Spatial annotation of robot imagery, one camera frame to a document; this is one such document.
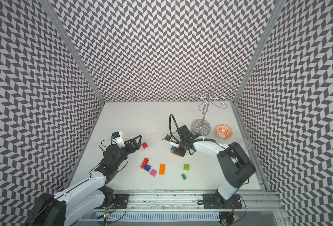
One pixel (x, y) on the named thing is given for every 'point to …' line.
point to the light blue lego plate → (172, 148)
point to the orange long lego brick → (162, 169)
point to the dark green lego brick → (183, 176)
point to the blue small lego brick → (147, 167)
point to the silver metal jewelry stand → (205, 94)
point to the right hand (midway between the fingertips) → (177, 150)
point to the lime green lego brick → (186, 167)
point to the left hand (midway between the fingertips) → (137, 139)
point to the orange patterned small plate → (223, 132)
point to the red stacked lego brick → (144, 163)
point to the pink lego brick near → (153, 173)
